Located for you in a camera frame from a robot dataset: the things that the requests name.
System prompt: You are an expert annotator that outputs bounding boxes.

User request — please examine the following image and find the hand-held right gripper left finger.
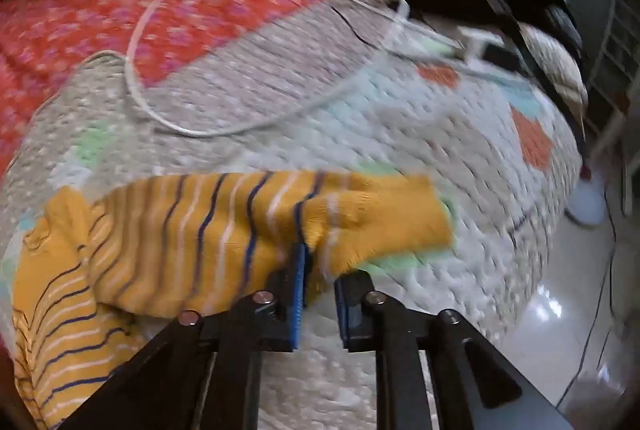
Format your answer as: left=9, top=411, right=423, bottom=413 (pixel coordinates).
left=59, top=244, right=310, bottom=430

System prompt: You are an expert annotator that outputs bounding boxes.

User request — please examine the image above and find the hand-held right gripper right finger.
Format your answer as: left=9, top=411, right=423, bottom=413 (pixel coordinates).
left=334, top=271, right=576, bottom=430

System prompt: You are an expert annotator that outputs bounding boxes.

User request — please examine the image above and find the yellow striped small garment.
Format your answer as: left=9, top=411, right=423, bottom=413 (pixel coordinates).
left=11, top=171, right=456, bottom=428

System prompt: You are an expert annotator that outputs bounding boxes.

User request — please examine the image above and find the pale quilted patchwork blanket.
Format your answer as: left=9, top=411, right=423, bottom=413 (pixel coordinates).
left=0, top=2, right=586, bottom=430

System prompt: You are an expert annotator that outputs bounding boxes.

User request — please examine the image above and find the white round stand base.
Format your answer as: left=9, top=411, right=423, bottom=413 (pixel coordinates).
left=564, top=165, right=609, bottom=229

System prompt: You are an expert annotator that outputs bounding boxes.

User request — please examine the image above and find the white charger adapter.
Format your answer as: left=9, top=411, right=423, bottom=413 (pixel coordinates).
left=459, top=27, right=506, bottom=61

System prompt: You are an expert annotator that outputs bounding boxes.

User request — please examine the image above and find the pale patterned cushion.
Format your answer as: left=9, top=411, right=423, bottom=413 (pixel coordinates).
left=520, top=24, right=590, bottom=113

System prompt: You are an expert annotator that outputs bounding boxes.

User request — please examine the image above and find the black floor cable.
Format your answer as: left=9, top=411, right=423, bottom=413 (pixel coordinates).
left=555, top=190, right=622, bottom=411

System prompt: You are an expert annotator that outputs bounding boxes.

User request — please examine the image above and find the white cable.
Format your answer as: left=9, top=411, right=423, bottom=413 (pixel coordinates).
left=125, top=0, right=501, bottom=138

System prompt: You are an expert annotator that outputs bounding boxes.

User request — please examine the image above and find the white wire rack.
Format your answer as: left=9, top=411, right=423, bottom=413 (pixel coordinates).
left=590, top=0, right=640, bottom=161

